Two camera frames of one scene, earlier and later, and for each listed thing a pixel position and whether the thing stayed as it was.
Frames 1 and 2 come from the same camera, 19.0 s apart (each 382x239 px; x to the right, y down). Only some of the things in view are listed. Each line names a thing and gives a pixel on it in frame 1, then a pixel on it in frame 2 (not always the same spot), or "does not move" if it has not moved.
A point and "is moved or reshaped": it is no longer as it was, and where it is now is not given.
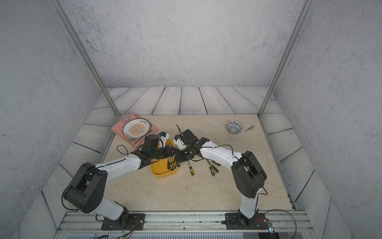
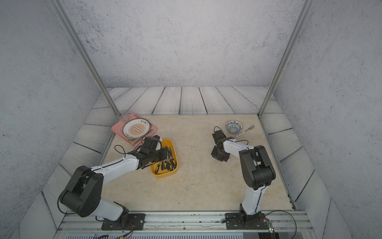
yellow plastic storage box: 159,167 does not move
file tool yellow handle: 216,163 -> 157,168
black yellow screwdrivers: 211,168 is moved or reshaped
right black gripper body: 184,154 -> 220,157
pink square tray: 118,128 does not move
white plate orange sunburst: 136,128 does not move
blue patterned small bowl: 234,127 does not move
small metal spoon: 250,128 does not move
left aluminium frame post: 82,49 does not move
